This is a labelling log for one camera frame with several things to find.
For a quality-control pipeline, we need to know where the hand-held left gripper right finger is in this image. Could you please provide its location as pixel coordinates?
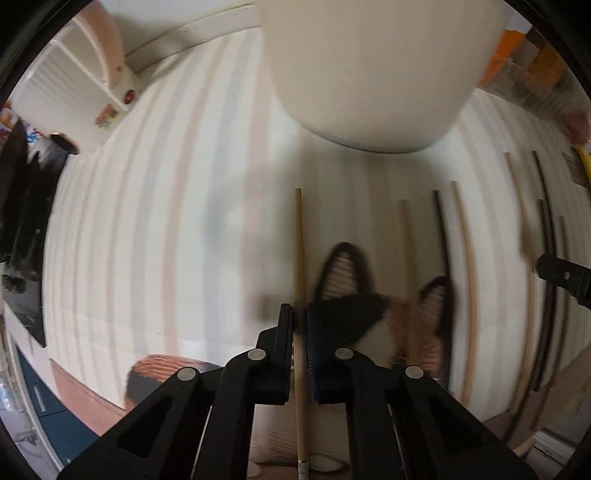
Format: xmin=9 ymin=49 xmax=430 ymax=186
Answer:
xmin=305 ymin=305 xmax=539 ymax=480

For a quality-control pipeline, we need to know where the yellow packet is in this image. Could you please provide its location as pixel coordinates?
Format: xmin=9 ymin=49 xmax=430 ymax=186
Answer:
xmin=574 ymin=145 xmax=591 ymax=191

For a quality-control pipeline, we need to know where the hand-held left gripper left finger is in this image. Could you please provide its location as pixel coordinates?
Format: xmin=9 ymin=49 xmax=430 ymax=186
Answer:
xmin=58 ymin=303 xmax=296 ymax=480

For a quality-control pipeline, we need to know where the blue cabinet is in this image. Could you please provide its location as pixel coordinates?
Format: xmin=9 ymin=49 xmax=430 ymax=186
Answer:
xmin=14 ymin=342 xmax=100 ymax=468

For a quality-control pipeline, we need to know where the striped tablecloth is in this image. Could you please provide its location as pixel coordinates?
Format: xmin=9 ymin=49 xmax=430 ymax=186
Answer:
xmin=44 ymin=32 xmax=591 ymax=416

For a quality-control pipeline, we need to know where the calico cat-shaped mat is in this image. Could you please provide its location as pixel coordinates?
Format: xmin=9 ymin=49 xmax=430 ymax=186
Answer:
xmin=302 ymin=242 xmax=459 ymax=393

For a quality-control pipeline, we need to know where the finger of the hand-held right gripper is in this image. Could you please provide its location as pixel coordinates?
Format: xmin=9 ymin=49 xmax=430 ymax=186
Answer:
xmin=536 ymin=252 xmax=591 ymax=311

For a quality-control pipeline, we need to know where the dark brown chopstick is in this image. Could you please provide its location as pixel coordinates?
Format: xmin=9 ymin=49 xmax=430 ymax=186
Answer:
xmin=432 ymin=189 xmax=458 ymax=393
xmin=549 ymin=215 xmax=570 ymax=386
xmin=532 ymin=150 xmax=557 ymax=250
xmin=529 ymin=199 xmax=557 ymax=393

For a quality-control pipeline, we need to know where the pile of colourful packets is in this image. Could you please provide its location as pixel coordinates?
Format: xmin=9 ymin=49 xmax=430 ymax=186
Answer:
xmin=478 ymin=27 xmax=591 ymax=141

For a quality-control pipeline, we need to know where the white shelf unit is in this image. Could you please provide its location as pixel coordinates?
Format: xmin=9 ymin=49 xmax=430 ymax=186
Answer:
xmin=9 ymin=8 xmax=141 ymax=154

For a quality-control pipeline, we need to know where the light wooden chopstick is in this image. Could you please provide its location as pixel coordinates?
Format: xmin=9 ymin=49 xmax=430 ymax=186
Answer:
xmin=451 ymin=181 xmax=479 ymax=409
xmin=294 ymin=187 xmax=309 ymax=480

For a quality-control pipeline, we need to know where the white ceramic utensil holder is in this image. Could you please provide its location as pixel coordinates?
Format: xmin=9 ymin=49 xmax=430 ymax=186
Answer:
xmin=256 ymin=0 xmax=511 ymax=154

